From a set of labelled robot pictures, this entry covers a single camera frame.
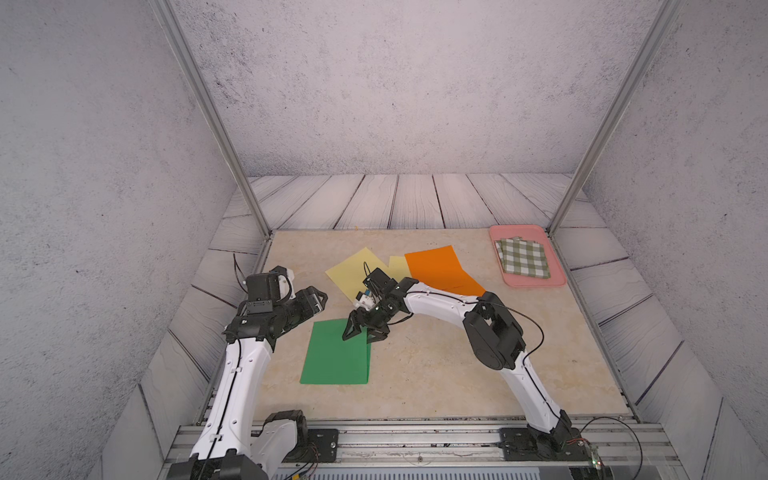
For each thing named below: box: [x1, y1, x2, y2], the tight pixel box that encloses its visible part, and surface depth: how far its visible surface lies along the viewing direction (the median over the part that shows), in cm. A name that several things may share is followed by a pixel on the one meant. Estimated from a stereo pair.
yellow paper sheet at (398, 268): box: [388, 256, 412, 283], surface depth 114 cm
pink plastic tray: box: [489, 224, 566, 288], surface depth 113 cm
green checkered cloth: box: [495, 236, 551, 279], surface depth 113 cm
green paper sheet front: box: [300, 319, 372, 385], surface depth 87 cm
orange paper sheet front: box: [404, 245, 486, 296], surface depth 114 cm
